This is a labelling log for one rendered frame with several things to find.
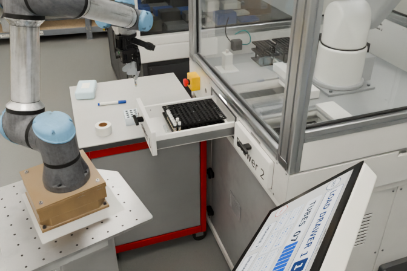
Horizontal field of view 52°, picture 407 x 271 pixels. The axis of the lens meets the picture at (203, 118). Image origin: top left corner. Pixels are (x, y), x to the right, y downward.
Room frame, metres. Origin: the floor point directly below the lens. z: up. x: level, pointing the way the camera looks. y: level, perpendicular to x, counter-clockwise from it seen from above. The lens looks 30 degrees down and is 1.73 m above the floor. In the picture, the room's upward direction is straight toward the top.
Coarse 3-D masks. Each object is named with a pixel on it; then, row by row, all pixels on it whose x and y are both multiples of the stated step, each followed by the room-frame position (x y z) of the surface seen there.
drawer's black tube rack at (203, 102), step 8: (176, 104) 1.56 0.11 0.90; (184, 104) 1.56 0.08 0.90; (192, 104) 1.57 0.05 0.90; (200, 104) 1.57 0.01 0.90; (208, 104) 1.56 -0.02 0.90; (176, 112) 1.54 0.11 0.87; (184, 112) 1.49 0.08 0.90; (192, 112) 1.49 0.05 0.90; (200, 112) 1.55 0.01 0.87; (208, 112) 1.49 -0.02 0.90; (216, 112) 1.49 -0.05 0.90; (184, 120) 1.42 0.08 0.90; (192, 120) 1.43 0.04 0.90; (200, 120) 1.42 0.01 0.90; (208, 120) 1.42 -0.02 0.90; (216, 120) 1.48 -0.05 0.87; (176, 128) 1.39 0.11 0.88; (184, 128) 1.41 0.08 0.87
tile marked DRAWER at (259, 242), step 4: (272, 224) 0.74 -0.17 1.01; (264, 228) 0.75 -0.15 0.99; (268, 228) 0.73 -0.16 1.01; (272, 228) 0.72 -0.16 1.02; (264, 232) 0.73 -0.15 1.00; (268, 232) 0.71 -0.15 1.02; (260, 236) 0.72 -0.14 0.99; (264, 236) 0.71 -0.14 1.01; (256, 240) 0.71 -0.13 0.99; (260, 240) 0.70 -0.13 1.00; (264, 240) 0.68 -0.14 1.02; (256, 244) 0.69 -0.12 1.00; (260, 244) 0.67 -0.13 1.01; (252, 248) 0.69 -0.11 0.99; (256, 248) 0.67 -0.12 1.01
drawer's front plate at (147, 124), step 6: (138, 102) 1.52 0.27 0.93; (138, 108) 1.52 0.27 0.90; (144, 108) 1.47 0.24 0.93; (144, 114) 1.42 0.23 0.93; (144, 120) 1.41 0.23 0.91; (150, 120) 1.38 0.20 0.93; (144, 126) 1.42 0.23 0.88; (150, 126) 1.33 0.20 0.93; (150, 132) 1.30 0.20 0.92; (150, 138) 1.31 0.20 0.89; (150, 144) 1.32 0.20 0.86; (156, 144) 1.30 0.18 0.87; (150, 150) 1.33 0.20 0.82; (156, 150) 1.30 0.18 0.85
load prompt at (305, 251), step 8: (328, 192) 0.70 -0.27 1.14; (336, 192) 0.67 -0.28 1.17; (328, 200) 0.66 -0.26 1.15; (336, 200) 0.64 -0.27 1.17; (320, 208) 0.65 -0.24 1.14; (328, 208) 0.63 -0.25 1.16; (320, 216) 0.62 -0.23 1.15; (328, 216) 0.60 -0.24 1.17; (312, 224) 0.61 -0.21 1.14; (320, 224) 0.58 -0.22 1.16; (312, 232) 0.58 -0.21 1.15; (320, 232) 0.56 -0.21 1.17; (304, 240) 0.57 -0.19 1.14; (312, 240) 0.55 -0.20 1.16; (304, 248) 0.54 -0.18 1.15; (312, 248) 0.52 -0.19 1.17; (296, 256) 0.53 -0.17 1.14; (304, 256) 0.51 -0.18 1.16; (296, 264) 0.50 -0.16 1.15; (304, 264) 0.49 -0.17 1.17
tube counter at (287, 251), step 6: (294, 234) 0.62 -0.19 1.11; (300, 234) 0.60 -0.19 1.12; (288, 240) 0.61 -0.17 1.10; (294, 240) 0.59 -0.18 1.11; (288, 246) 0.58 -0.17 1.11; (294, 246) 0.57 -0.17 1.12; (282, 252) 0.57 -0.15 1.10; (288, 252) 0.56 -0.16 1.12; (282, 258) 0.55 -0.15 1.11; (288, 258) 0.54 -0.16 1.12; (276, 264) 0.54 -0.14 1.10; (282, 264) 0.53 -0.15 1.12; (276, 270) 0.52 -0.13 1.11; (282, 270) 0.51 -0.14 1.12
